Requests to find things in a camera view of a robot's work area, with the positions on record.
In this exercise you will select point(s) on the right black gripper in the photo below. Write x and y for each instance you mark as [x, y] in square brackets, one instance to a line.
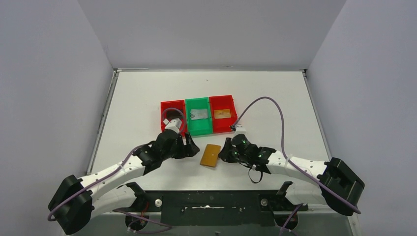
[226, 155]

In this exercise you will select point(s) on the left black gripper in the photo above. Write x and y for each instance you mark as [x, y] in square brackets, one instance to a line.
[185, 146]

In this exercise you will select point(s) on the yellow leather card holder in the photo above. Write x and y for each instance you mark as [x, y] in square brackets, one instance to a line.
[210, 155]

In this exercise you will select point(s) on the green plastic bin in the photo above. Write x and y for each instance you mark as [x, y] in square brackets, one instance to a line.
[201, 126]

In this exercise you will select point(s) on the red bin with gold card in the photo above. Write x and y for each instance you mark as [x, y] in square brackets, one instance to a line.
[218, 103]

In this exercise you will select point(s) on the red bin with black card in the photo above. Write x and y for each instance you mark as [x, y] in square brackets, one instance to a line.
[173, 109]

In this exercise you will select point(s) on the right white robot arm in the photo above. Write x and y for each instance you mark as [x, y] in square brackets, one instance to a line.
[332, 183]

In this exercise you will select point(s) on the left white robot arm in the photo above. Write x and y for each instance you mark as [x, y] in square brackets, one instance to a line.
[99, 183]

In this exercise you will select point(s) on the silver card in bin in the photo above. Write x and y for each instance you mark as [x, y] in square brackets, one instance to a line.
[196, 114]

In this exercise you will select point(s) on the black card in bin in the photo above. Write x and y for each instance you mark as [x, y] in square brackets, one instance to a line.
[173, 114]

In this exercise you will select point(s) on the gold card in bin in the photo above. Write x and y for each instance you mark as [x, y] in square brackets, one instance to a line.
[223, 113]

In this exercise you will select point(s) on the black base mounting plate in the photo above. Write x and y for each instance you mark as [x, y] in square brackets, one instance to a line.
[214, 208]

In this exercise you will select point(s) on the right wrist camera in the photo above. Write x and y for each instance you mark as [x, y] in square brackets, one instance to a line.
[238, 128]

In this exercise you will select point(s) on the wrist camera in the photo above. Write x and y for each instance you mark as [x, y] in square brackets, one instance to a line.
[174, 124]
[238, 128]

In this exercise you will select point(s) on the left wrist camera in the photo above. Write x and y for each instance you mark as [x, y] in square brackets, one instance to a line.
[174, 124]

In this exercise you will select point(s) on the aluminium frame rail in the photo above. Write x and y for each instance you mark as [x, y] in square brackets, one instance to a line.
[132, 197]

